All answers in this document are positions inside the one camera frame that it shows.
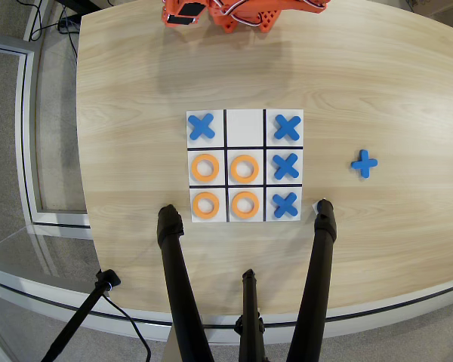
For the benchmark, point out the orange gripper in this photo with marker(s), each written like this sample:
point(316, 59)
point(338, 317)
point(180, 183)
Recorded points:
point(180, 20)

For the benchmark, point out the white metal floor frame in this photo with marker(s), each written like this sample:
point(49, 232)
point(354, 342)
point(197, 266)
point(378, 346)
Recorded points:
point(24, 151)

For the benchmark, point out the black furniture frame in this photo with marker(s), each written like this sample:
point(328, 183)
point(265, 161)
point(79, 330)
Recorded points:
point(83, 3)

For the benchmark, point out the blue foam cross piece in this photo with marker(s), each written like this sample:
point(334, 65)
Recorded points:
point(201, 126)
point(287, 128)
point(286, 205)
point(285, 166)
point(364, 163)

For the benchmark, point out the black stand pole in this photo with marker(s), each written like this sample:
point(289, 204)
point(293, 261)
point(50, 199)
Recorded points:
point(79, 313)

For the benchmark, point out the black camera tripod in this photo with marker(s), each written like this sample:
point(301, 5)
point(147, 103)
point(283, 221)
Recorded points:
point(22, 290)

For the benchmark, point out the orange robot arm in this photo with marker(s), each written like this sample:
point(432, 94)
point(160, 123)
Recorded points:
point(249, 11)

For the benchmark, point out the thin black tripod leg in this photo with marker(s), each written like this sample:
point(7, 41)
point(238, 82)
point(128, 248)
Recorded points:
point(250, 301)

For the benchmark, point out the white tic-tac-toe board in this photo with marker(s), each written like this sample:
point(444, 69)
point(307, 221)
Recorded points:
point(245, 128)

